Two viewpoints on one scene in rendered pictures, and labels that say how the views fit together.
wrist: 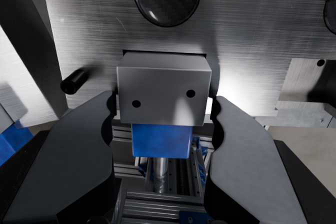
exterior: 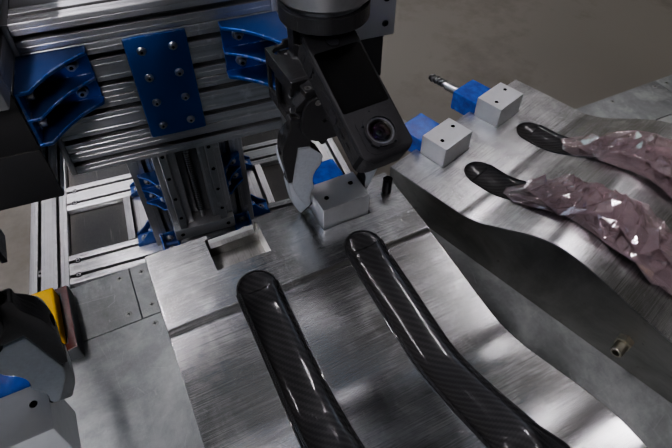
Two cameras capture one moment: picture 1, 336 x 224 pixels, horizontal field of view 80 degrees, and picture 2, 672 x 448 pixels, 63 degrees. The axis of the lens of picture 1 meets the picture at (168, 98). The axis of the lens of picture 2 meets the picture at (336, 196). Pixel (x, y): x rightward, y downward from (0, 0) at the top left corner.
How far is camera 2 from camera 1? 0.43 m
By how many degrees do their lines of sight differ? 22
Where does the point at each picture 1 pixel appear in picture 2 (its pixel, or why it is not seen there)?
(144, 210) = (252, 111)
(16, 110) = (421, 161)
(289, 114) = not seen: hidden behind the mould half
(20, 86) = (425, 177)
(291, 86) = (239, 253)
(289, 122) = not seen: hidden behind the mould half
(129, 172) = (264, 149)
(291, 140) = not seen: outside the picture
